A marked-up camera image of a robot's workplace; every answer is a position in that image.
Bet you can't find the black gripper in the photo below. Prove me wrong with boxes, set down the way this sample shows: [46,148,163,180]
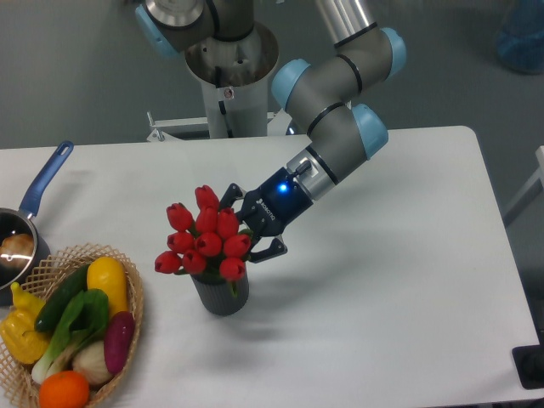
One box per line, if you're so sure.
[219,168,313,264]

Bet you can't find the red tulip bouquet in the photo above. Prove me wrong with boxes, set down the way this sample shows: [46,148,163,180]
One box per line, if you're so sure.
[154,184,253,296]

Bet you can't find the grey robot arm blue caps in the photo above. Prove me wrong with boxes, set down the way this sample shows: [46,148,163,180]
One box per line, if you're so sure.
[135,1,406,263]

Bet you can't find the grey ribbed vase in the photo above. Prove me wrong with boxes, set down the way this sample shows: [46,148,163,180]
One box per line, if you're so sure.
[191,274,249,316]

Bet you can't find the yellow squash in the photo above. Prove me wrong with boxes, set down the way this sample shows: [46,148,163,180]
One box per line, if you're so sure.
[87,257,128,319]

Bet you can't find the purple sweet potato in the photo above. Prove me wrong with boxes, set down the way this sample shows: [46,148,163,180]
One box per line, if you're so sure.
[104,311,135,375]

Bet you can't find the green bok choy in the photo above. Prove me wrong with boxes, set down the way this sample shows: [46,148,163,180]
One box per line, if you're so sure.
[31,289,109,384]

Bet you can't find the green cucumber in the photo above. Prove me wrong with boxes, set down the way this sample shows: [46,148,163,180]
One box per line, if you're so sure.
[34,263,90,332]

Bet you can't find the beige garlic bulb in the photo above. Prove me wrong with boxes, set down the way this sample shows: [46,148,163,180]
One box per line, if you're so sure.
[71,340,113,387]

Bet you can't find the brown bread roll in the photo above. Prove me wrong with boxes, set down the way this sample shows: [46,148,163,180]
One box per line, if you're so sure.
[1,234,34,269]

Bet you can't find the orange fruit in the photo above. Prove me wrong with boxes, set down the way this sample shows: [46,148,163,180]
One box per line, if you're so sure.
[38,371,90,408]

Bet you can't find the yellow bell pepper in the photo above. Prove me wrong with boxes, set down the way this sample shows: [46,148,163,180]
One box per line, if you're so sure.
[1,282,51,365]

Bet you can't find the black device at table edge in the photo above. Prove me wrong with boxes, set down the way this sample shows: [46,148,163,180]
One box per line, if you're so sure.
[512,345,543,389]

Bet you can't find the blue transparent container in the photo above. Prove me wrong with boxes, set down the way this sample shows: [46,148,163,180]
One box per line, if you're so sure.
[495,0,543,75]

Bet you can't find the white metal base frame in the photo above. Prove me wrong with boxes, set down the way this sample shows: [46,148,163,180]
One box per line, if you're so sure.
[146,110,299,142]

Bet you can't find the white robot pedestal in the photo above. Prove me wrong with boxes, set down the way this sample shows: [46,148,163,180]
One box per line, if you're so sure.
[184,22,279,139]

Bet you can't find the blue handled saucepan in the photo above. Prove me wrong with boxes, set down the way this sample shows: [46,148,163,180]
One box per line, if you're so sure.
[1,140,74,307]

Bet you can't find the white furniture frame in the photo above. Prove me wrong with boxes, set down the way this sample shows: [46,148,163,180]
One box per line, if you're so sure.
[502,145,543,228]

